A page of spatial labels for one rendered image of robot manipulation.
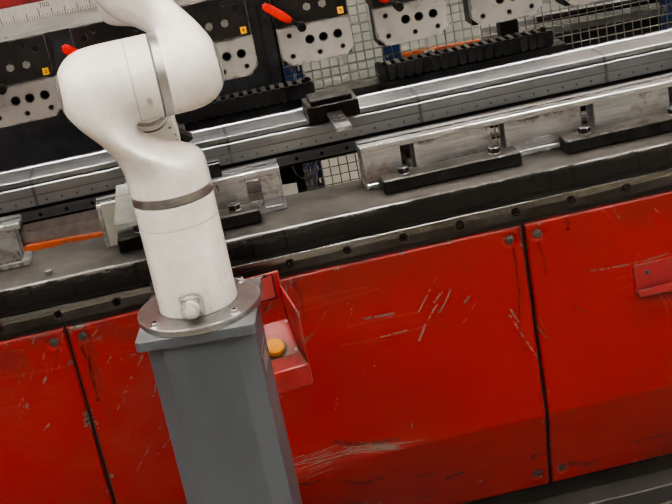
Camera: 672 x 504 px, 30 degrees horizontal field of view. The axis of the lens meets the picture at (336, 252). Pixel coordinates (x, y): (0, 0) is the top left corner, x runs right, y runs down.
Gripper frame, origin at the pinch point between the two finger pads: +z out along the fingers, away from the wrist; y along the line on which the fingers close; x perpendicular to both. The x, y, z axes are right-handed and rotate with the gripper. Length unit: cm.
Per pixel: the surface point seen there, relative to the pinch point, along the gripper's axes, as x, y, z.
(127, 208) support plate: 7.8, 8.1, 2.0
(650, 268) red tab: 36, -97, 31
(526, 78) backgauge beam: -19, -89, 29
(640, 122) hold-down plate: 10, -102, 13
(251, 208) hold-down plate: 5.8, -16.5, 16.2
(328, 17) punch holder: -17.7, -40.2, -9.8
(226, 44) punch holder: -17.9, -18.9, -8.4
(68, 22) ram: -26.6, 10.3, -14.9
